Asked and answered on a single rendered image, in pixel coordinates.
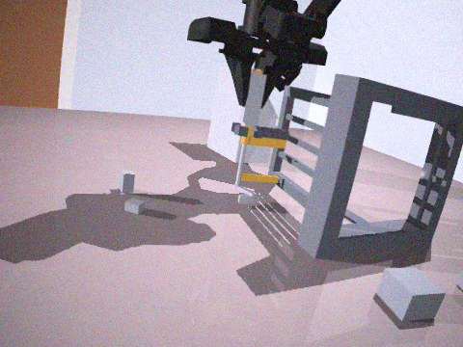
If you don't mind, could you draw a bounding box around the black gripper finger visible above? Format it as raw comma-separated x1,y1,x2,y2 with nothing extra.
218,48,259,107
259,57,300,109

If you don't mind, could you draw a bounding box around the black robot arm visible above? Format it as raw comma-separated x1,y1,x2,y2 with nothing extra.
253,0,341,92

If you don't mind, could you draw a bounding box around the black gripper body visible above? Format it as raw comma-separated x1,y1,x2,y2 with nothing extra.
187,0,328,66

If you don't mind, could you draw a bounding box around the white flat bar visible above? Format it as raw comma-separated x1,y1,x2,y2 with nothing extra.
457,272,463,289

